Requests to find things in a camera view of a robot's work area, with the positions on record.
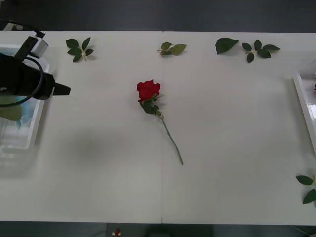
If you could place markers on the left arm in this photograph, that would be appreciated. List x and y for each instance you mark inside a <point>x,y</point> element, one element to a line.
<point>5,74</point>

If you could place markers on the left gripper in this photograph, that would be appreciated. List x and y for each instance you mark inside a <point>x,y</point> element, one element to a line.
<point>29,81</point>

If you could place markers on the pale green leaf twig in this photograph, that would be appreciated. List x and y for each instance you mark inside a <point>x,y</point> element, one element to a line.
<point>176,49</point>

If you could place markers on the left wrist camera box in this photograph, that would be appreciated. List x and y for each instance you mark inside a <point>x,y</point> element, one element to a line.
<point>37,47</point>

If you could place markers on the large single green leaf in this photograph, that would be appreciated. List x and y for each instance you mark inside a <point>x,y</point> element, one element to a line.
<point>224,45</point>

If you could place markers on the shallow white box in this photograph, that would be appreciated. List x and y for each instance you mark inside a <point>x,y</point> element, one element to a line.
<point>29,133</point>
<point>304,106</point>

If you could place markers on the red rose with green stem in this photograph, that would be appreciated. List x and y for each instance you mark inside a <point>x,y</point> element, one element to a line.
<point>148,90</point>

